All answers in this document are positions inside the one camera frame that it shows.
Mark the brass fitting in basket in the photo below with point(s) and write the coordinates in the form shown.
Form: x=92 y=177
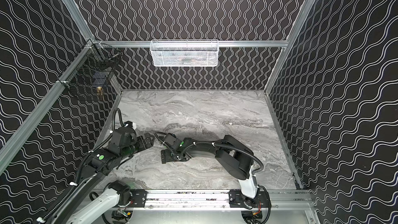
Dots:
x=99 y=91

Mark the white mesh wall basket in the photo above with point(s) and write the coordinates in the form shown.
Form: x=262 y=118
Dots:
x=185 y=53

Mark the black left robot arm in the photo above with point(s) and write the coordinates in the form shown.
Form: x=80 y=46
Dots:
x=118 y=148

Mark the black wire wall basket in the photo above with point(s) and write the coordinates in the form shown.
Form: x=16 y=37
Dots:
x=96 y=69

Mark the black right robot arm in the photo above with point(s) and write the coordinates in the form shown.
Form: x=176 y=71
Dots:
x=235 y=157

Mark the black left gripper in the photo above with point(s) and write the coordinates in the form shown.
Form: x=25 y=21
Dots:
x=142 y=142

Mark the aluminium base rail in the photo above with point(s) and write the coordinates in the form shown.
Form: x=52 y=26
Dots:
x=214 y=200

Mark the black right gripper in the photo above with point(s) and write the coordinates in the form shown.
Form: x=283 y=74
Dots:
x=169 y=154

